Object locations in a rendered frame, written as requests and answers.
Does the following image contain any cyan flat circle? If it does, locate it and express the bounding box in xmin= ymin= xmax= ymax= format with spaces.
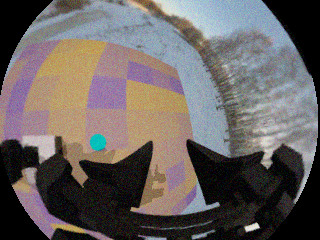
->
xmin=89 ymin=133 xmax=107 ymax=151

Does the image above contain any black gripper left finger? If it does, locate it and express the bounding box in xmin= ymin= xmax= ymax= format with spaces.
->
xmin=79 ymin=140 xmax=153 ymax=208

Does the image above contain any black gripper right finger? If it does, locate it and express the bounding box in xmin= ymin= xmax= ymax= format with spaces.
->
xmin=187 ymin=140 xmax=265 ymax=205

